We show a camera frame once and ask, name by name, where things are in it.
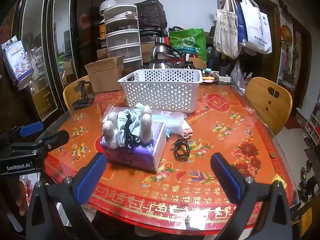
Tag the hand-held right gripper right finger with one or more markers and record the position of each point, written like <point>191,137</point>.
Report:
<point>225,177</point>

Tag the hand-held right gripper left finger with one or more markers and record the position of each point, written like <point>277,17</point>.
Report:
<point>91,177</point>

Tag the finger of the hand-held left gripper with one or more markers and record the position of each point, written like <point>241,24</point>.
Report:
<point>56,138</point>
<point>30,128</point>

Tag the clear plastic zip bag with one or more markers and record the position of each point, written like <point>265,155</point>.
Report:
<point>111,109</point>

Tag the beige plush roll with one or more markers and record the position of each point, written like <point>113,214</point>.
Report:
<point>145,128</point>
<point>112,117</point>
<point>108,130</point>
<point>146,110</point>

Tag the white perforated plastic basket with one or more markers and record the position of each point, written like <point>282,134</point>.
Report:
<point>160,92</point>

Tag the wooden chair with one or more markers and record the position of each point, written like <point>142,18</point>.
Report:
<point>268,110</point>
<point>71,92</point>

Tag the black phone holder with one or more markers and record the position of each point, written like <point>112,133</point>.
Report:
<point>83,95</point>

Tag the purple tissue pack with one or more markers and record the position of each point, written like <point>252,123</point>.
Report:
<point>140,157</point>

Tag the black lace band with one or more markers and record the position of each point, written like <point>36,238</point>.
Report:
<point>129,131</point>

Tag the pink cloth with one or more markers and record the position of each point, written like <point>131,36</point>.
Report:
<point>186,131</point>

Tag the light blue cloth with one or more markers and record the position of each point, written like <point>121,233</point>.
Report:
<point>122,122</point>

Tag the printed hanging package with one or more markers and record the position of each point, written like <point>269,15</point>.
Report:
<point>17,60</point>

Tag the light blue wet wipes pack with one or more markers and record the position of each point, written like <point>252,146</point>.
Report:
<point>172,123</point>

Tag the open cardboard box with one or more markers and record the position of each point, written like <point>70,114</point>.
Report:
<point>103,77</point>

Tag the white cube shelf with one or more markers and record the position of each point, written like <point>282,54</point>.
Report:
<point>311,130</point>

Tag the dark mirrored cabinet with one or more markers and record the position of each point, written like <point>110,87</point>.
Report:
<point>72,30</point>

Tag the stacked plastic container tower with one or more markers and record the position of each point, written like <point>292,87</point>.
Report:
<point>122,40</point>

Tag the stainless steel kettle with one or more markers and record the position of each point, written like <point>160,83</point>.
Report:
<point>161,58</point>

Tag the green shopping bag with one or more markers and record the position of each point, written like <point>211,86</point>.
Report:
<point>187,41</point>

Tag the white bowl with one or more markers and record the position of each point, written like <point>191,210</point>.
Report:
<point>107,6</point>

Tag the beige canvas tote bag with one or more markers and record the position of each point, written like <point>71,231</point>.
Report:
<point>226,35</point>

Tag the white and blue bag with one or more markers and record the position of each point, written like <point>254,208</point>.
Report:
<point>257,30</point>

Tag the black plastic bag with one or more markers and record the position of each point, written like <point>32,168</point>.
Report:
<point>151,13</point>

